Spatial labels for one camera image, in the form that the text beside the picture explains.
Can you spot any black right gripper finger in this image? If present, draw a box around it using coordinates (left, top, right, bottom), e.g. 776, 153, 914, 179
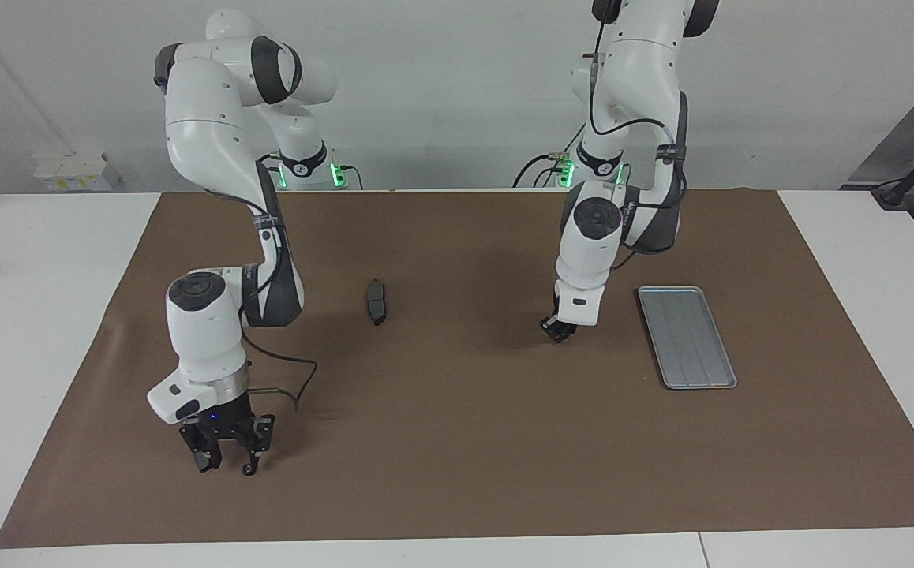
241, 431, 272, 477
193, 440, 223, 475

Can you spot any silver metal ribbed tray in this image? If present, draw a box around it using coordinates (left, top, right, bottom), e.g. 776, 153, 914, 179
637, 286, 739, 391

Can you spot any brown table mat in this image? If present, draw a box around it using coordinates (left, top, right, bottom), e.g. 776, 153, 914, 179
0, 188, 914, 550

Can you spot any dark grey brake pad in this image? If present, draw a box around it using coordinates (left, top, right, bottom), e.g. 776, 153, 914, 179
365, 278, 389, 327

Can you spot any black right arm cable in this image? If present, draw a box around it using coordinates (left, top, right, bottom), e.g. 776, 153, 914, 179
240, 327, 320, 411

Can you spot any black arm base cable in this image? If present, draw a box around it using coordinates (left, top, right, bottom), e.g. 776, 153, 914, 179
511, 146, 576, 190
256, 152, 365, 192

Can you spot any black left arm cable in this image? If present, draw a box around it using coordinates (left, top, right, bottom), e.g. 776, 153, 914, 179
586, 0, 691, 258

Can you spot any white wall socket box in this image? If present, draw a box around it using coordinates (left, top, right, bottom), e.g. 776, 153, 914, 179
32, 151, 123, 193

